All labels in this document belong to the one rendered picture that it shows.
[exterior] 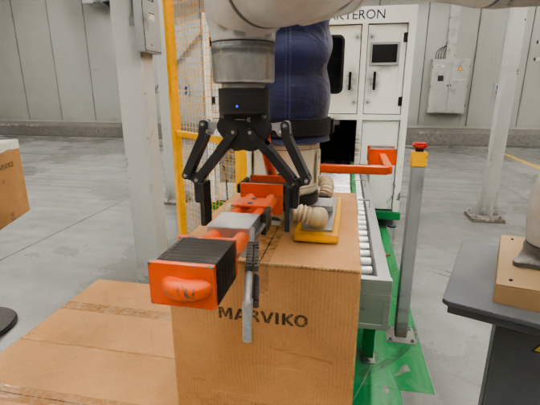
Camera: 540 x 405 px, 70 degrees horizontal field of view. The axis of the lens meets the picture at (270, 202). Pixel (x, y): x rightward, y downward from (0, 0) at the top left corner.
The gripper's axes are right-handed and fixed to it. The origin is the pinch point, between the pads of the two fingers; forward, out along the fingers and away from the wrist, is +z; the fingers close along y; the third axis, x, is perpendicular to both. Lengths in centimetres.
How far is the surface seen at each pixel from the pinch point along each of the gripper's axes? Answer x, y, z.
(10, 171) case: -108, 158, 20
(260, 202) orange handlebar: -4.5, -1.2, -1.6
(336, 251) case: -21.6, -13.5, 13.2
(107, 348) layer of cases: -29, 52, 53
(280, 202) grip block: -12.1, -3.2, 0.3
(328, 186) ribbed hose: -54, -9, 7
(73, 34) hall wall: -948, 756, -170
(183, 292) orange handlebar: 24.6, -0.5, -0.4
